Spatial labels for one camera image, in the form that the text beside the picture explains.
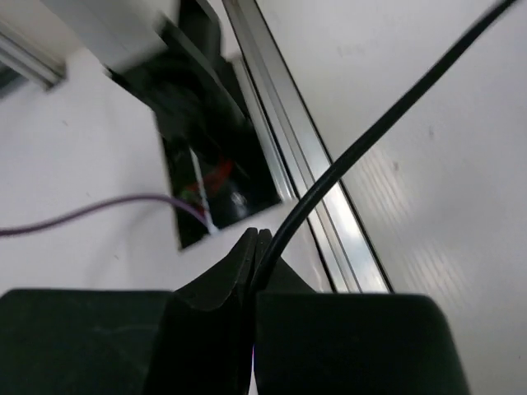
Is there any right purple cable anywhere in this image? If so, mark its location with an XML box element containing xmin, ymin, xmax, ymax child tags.
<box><xmin>0</xmin><ymin>193</ymin><xmax>207</xmax><ymax>238</ymax></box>

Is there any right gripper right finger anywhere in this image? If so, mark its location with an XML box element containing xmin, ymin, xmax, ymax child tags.
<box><xmin>251</xmin><ymin>229</ymin><xmax>473</xmax><ymax>395</ymax></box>

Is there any black headset cable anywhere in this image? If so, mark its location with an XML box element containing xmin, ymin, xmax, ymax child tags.
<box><xmin>249</xmin><ymin>0</ymin><xmax>520</xmax><ymax>301</ymax></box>

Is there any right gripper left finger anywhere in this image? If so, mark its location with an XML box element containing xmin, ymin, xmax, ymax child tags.
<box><xmin>1</xmin><ymin>228</ymin><xmax>258</xmax><ymax>394</ymax></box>

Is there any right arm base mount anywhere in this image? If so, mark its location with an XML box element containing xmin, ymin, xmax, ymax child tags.
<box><xmin>110</xmin><ymin>1</ymin><xmax>281</xmax><ymax>230</ymax></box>

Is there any front aluminium rail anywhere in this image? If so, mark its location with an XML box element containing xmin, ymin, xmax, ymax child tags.
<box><xmin>224</xmin><ymin>1</ymin><xmax>389</xmax><ymax>293</ymax></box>

